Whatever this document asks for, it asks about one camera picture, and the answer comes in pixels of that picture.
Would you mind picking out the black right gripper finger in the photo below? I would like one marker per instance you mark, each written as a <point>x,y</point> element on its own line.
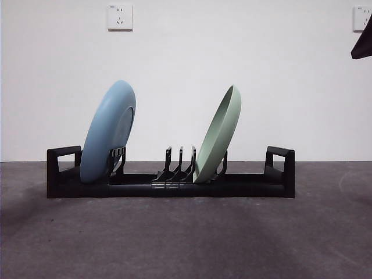
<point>363,48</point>

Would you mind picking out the green round plate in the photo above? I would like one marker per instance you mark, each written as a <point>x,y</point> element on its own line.
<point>218,139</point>

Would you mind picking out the blue round plate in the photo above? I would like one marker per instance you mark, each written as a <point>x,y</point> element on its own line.
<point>101,130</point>

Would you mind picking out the black plastic plate rack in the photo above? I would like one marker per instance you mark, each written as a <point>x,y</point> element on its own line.
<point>52,174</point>

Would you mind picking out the white wall socket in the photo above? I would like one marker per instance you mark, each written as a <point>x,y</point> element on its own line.
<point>361,17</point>
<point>120,17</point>

